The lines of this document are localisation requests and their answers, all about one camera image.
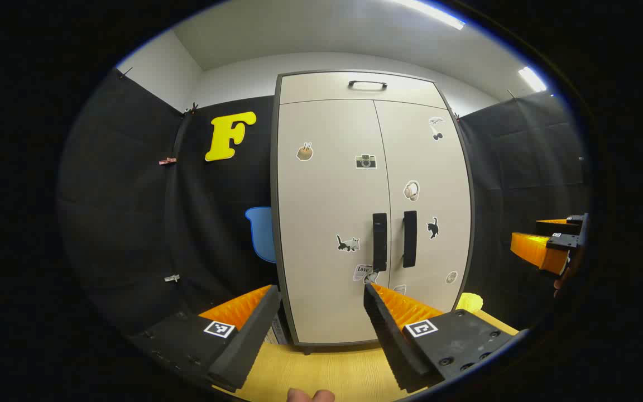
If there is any beige door with headphone sticker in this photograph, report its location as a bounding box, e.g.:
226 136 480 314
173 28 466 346
375 99 472 314

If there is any blue plastic chair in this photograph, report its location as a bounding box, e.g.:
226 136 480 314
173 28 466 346
245 207 277 263

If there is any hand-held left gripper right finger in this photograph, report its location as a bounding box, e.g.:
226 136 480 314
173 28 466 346
363 282 523 394

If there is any black door handle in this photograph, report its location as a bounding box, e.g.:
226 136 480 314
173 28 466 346
402 210 418 269
372 212 388 272

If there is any long ceiling light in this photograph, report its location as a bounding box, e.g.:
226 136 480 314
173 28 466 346
394 0 466 30

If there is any beige cabinet drawer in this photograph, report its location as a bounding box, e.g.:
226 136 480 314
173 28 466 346
280 73 445 108

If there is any beige door with camera sticker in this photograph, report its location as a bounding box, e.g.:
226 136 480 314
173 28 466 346
277 99 392 344

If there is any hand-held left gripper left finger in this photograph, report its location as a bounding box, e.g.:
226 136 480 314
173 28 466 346
126 285 283 393

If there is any beige double-door shoe cabinet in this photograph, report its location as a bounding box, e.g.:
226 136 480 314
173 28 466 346
270 69 476 355

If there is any yellow lumpy object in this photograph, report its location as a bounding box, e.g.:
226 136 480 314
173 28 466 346
458 292 484 313

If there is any small ceiling light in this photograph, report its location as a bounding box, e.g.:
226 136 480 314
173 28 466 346
519 66 547 93

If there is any black backdrop cloth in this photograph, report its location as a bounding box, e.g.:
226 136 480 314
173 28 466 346
458 92 591 330
58 68 276 336

